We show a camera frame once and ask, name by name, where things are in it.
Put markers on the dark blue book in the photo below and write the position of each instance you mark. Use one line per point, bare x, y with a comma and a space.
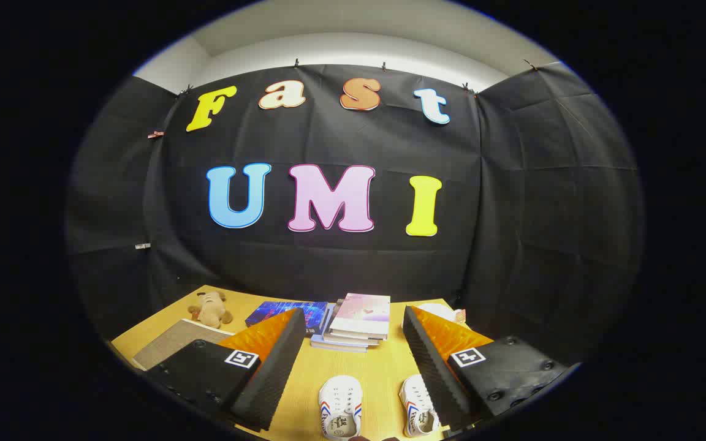
267, 310

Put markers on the white paperback book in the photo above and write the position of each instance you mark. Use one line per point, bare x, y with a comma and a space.
344, 339

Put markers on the brown plush toy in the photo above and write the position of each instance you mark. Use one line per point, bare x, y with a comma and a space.
211, 311

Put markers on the pink cover book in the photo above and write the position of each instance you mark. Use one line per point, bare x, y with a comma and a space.
362, 312

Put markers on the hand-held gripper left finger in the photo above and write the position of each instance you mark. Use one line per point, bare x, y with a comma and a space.
270, 373

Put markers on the grey blue-edged book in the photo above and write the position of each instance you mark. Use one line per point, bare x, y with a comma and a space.
334, 348

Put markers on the white plush toy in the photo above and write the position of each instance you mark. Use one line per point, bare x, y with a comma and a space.
442, 311

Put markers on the black backdrop cloth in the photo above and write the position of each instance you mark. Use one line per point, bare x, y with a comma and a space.
512, 214

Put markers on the white canvas shoe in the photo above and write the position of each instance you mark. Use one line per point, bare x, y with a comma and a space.
341, 398
415, 404

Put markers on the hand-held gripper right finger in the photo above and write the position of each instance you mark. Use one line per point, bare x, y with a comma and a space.
432, 373

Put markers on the brown fabric storage box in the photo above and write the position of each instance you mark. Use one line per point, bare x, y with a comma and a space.
175, 343

